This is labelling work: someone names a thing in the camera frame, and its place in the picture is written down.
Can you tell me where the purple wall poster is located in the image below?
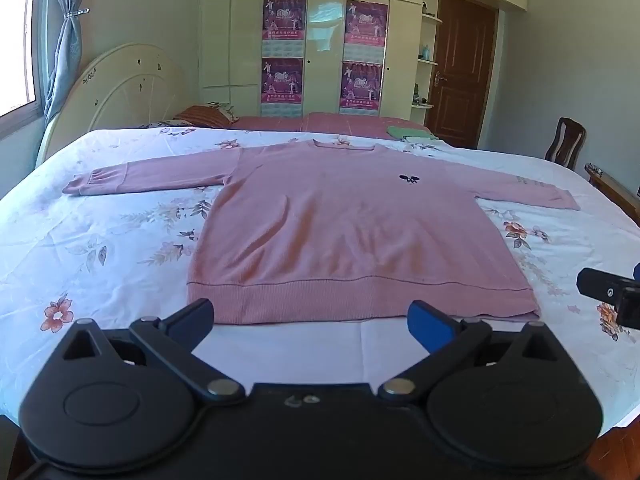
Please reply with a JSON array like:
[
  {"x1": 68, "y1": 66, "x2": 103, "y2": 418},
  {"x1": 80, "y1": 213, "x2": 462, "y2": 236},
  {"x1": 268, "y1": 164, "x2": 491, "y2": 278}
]
[
  {"x1": 344, "y1": 0, "x2": 389, "y2": 61},
  {"x1": 340, "y1": 61, "x2": 383, "y2": 115},
  {"x1": 261, "y1": 57, "x2": 304, "y2": 116},
  {"x1": 262, "y1": 0, "x2": 307, "y2": 57}
]

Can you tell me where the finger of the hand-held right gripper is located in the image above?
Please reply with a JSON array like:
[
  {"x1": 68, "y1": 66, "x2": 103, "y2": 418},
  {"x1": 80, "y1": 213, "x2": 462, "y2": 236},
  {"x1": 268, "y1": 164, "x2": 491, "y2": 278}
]
[{"x1": 576, "y1": 267, "x2": 633, "y2": 306}]

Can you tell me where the brown wooden furniture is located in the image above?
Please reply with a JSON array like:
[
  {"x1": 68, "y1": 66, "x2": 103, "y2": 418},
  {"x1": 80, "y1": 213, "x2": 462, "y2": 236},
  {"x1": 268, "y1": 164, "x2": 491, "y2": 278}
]
[{"x1": 584, "y1": 162, "x2": 640, "y2": 223}]

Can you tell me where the blue curtain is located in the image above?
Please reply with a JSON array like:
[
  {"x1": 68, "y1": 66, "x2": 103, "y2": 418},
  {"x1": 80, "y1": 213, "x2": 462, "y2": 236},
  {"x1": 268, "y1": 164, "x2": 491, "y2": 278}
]
[{"x1": 42, "y1": 0, "x2": 90, "y2": 133}]

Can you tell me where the orange striped pillow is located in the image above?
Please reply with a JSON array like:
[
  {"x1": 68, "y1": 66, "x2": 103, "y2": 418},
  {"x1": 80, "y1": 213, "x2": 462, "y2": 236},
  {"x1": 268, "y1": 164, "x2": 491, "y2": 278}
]
[{"x1": 172, "y1": 102, "x2": 239, "y2": 127}]

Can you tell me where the pink sweater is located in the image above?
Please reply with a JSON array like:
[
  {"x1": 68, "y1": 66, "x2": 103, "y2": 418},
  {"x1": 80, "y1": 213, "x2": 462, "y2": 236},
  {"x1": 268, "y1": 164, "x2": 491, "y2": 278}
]
[{"x1": 62, "y1": 140, "x2": 581, "y2": 325}]

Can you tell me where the cream corner shelf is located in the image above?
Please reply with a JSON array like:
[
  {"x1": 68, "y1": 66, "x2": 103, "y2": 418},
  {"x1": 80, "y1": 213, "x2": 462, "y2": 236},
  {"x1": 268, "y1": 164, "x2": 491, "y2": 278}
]
[{"x1": 411, "y1": 10, "x2": 444, "y2": 111}]

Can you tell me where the brown wooden chair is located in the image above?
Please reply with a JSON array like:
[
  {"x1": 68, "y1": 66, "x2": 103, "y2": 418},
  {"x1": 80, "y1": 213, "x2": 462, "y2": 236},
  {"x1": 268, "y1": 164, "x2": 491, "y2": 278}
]
[{"x1": 544, "y1": 117, "x2": 587, "y2": 171}]

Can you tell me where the pink quilted bedspread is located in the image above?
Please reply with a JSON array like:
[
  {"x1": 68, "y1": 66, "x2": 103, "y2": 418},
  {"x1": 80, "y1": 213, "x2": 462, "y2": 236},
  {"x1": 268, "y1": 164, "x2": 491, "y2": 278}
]
[{"x1": 172, "y1": 111, "x2": 437, "y2": 142}]

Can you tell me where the cream round headboard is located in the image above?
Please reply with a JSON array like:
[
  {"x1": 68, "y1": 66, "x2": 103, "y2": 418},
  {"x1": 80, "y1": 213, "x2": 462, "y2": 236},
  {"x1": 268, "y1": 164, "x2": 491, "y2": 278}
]
[{"x1": 36, "y1": 42, "x2": 188, "y2": 168}]

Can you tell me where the cream wardrobe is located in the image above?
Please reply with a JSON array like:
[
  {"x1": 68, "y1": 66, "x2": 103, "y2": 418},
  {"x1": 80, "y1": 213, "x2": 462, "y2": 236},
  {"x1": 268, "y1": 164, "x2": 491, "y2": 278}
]
[{"x1": 200, "y1": 0, "x2": 528, "y2": 122}]

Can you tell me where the white floral bed sheet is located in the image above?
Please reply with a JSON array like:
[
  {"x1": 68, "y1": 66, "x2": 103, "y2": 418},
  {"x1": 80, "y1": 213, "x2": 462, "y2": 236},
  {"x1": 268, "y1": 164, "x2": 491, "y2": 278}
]
[{"x1": 0, "y1": 127, "x2": 640, "y2": 436}]

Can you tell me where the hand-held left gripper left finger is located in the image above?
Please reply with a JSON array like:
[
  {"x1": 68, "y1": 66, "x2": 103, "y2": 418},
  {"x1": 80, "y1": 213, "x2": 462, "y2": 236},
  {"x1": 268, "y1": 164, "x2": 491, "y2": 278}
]
[{"x1": 60, "y1": 298, "x2": 246, "y2": 405}]

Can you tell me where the brown wooden door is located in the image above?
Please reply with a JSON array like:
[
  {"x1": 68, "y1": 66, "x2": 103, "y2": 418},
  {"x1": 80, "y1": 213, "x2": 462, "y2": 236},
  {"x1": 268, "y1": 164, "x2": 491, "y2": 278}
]
[{"x1": 425, "y1": 0, "x2": 499, "y2": 150}]

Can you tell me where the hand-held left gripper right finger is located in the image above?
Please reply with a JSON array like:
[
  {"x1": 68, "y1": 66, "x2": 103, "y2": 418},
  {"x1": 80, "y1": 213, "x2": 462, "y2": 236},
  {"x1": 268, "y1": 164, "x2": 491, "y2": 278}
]
[{"x1": 377, "y1": 300, "x2": 571, "y2": 404}]

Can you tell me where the green folded cloth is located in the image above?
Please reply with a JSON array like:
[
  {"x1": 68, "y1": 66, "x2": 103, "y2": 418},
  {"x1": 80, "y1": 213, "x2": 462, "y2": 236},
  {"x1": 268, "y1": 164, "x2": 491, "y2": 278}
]
[{"x1": 387, "y1": 125, "x2": 436, "y2": 140}]

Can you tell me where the window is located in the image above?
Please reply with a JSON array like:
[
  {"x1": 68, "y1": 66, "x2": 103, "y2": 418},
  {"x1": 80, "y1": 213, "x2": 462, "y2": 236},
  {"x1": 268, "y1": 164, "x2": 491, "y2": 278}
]
[{"x1": 0, "y1": 0, "x2": 42, "y2": 122}]

